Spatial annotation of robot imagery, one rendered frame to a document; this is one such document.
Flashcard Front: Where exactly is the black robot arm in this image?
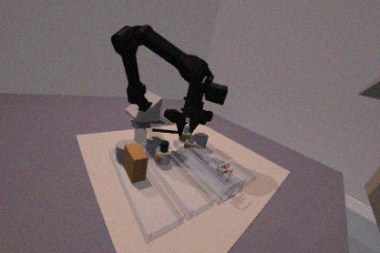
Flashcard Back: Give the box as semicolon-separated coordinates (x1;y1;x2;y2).
111;25;228;125

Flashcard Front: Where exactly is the brown rectangular block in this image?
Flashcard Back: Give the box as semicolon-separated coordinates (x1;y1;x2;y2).
123;143;148;184

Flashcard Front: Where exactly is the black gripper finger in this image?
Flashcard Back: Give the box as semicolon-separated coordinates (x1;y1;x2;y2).
189;117;198;134
176;122;188;137

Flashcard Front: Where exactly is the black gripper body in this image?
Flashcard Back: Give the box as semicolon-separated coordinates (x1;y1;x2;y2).
164;95;204;123

